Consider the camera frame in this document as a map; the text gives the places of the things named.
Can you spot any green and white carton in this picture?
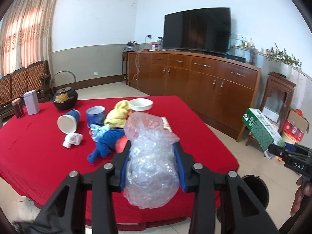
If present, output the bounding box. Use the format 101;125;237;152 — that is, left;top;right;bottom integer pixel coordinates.
242;108;285;160

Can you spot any blue knitted cloth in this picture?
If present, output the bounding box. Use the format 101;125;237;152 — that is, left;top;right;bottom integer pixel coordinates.
87;128;125;164

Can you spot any light blue cloth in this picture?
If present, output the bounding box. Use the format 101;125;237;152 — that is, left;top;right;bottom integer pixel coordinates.
89;124;110;142

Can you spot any blue paper cup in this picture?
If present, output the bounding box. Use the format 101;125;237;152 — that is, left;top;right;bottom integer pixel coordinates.
57;109;80;134

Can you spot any clear plastic bag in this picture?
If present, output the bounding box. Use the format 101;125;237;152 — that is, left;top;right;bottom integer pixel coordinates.
124;112;179;209

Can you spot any yellow cloth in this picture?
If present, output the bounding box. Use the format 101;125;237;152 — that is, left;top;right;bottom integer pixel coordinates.
104;100;130;129

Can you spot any red instant noodle cup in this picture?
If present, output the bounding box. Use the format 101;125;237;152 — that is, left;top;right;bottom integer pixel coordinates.
129;98;153;113

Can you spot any person right hand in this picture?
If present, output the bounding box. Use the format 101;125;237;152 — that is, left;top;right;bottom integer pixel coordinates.
290;176;312;217

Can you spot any red tablecloth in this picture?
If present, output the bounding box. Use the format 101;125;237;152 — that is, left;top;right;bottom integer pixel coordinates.
1;96;239;230

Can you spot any white crumpled tissue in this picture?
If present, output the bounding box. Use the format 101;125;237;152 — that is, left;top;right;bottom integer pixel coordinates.
62;133;83;149

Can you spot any dark wooden side stand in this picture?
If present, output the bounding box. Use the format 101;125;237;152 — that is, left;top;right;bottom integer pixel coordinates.
260;72;296;135

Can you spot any wooden sideboard cabinet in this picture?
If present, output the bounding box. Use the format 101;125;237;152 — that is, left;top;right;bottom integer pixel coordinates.
128;51;261;141

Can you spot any green leafy plant branch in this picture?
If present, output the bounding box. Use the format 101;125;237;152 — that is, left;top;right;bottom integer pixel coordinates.
265;43;302;70

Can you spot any dark red small jar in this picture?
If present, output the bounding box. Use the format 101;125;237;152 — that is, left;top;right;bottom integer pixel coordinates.
12;98;24;118

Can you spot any black cast iron teapot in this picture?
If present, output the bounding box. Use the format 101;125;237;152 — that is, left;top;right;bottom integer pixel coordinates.
50;70;78;111

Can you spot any white rectangular tin box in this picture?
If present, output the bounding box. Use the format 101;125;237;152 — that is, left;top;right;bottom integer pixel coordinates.
23;90;40;115

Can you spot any wooden bench sofa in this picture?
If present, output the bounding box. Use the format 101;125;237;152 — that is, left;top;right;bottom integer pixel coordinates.
0;61;51;119

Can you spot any black flat screen television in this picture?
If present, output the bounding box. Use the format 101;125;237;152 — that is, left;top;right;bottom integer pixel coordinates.
163;7;231;54

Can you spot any small dark side table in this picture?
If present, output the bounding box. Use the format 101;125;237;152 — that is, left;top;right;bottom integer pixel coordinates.
122;52;129;85

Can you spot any red lidded white jar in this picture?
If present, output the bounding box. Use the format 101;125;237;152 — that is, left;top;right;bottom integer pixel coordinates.
151;43;158;51

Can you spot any beige patterned curtain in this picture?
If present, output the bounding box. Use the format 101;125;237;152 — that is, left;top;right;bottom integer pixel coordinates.
1;0;56;76

